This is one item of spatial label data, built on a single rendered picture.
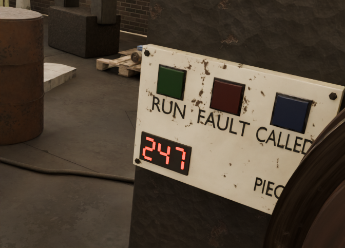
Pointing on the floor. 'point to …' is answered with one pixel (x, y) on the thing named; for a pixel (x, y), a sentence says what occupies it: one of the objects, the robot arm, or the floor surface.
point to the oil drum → (21, 75)
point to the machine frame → (174, 31)
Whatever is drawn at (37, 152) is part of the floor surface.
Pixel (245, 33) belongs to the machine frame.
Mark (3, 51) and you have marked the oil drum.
